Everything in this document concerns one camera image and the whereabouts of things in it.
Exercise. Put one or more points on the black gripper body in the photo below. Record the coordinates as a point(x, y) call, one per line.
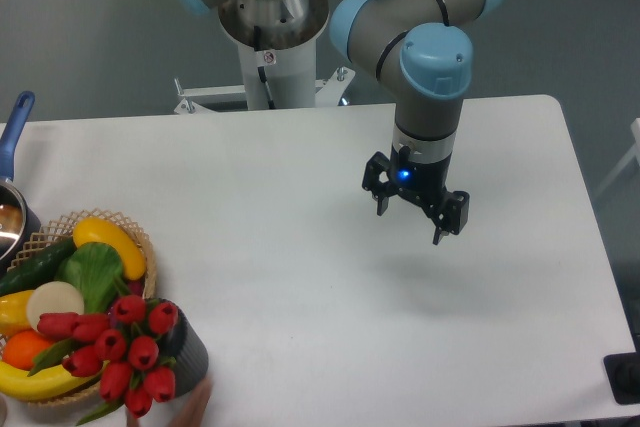
point(424, 185)

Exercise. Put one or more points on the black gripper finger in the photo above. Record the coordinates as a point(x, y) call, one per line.
point(450, 215)
point(381, 191)

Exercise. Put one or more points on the red tulip bouquet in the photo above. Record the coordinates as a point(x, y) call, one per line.
point(121, 346)

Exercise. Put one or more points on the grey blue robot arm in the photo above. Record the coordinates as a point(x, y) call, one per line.
point(416, 49)

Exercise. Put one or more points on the dark grey ribbed vase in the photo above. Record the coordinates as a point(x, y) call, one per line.
point(191, 356)

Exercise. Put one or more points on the blurred human hand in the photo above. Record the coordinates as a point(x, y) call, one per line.
point(192, 413)

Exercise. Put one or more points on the black device at table edge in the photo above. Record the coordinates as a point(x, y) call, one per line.
point(623, 375)

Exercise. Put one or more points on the yellow squash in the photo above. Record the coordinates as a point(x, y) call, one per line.
point(97, 230)

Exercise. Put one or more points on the green leafy bok choy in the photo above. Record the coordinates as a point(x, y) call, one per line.
point(92, 269)

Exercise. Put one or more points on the woven wicker basket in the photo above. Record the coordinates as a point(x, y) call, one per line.
point(62, 228)

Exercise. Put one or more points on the white round radish slice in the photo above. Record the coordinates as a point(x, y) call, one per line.
point(53, 297)

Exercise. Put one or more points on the green cucumber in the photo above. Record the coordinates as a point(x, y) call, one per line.
point(37, 269)

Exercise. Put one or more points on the yellow banana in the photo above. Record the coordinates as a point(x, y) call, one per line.
point(50, 383)

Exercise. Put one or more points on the yellow bell pepper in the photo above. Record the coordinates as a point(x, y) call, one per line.
point(13, 316)

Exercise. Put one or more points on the orange fruit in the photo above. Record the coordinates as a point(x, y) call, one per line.
point(23, 347)

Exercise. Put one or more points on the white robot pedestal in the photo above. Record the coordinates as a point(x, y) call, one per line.
point(276, 45)

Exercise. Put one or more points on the white furniture frame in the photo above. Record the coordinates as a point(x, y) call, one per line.
point(630, 158)

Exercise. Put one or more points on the blue handled saucepan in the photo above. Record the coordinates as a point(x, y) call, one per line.
point(18, 221)

